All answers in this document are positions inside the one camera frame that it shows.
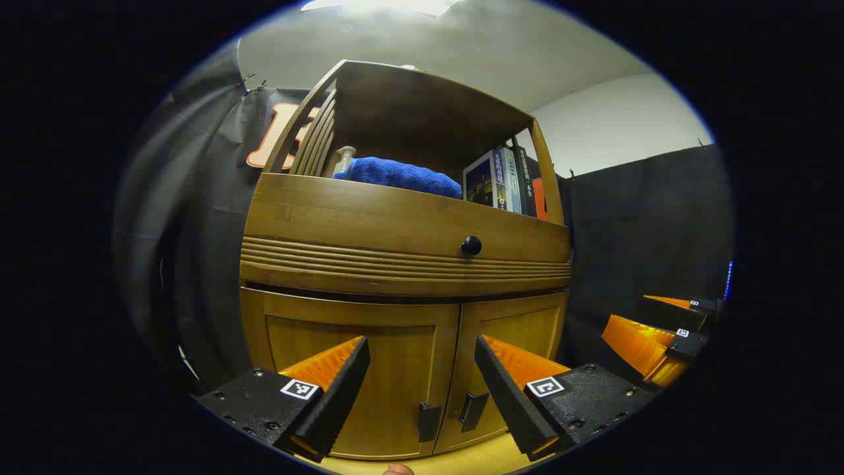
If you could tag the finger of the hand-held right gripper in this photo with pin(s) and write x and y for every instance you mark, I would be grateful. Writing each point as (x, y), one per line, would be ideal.
(666, 313)
(636, 343)

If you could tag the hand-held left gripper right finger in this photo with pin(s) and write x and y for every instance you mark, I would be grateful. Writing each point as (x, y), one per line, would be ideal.
(508, 402)

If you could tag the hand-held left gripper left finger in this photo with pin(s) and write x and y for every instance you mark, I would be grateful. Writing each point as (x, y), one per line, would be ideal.
(336, 402)

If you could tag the wooden cabinet door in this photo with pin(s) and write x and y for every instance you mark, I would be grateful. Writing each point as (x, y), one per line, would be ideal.
(527, 330)
(395, 382)

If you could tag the wooden double-door shoe cabinet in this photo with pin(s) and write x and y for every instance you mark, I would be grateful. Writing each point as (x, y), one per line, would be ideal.
(395, 99)

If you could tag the black backdrop cloth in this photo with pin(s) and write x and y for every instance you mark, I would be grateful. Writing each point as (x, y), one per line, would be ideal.
(633, 231)

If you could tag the black round drawer knob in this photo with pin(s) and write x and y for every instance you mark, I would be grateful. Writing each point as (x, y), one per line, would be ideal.
(471, 245)

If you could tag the orange spine book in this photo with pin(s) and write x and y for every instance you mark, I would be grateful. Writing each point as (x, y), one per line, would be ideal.
(540, 198)

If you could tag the wooden ribbed drawer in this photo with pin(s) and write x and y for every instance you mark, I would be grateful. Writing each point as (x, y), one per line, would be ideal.
(362, 224)

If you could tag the grey spine book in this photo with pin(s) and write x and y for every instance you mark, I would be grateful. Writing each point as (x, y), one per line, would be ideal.
(512, 181)

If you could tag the illustrated blue book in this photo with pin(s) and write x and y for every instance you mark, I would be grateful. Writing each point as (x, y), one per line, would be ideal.
(480, 181)

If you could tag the blue towel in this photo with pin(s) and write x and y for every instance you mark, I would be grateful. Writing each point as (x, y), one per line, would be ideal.
(402, 175)

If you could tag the clear pump bottle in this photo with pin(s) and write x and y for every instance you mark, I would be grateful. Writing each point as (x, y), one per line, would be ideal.
(343, 161)

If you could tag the metal binder clip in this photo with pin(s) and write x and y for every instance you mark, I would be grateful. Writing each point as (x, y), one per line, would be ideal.
(260, 86)
(247, 78)

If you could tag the ceiling light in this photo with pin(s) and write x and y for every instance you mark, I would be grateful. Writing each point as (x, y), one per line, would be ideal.
(382, 5)

